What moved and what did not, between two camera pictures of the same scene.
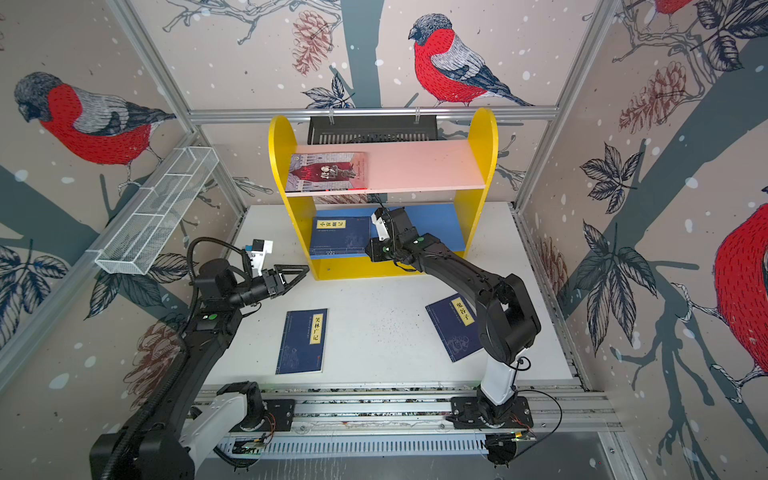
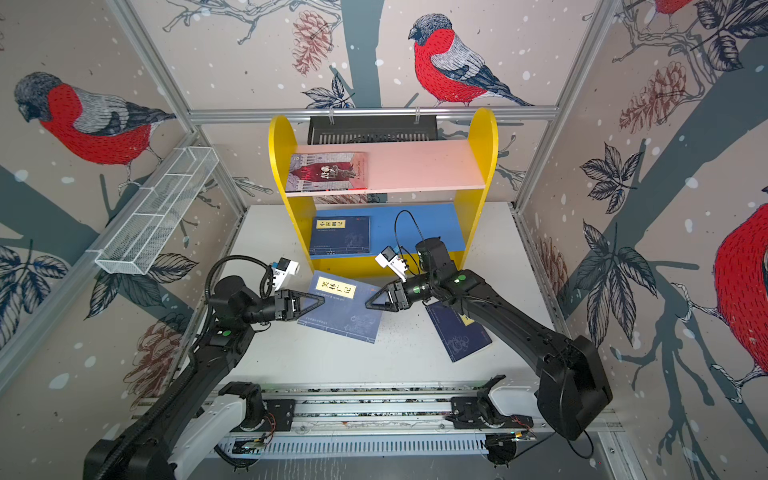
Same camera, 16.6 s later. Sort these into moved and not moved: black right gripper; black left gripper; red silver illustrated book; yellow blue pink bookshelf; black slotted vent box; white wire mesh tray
Moved: black right gripper; black left gripper
Not moved: red silver illustrated book; white wire mesh tray; black slotted vent box; yellow blue pink bookshelf
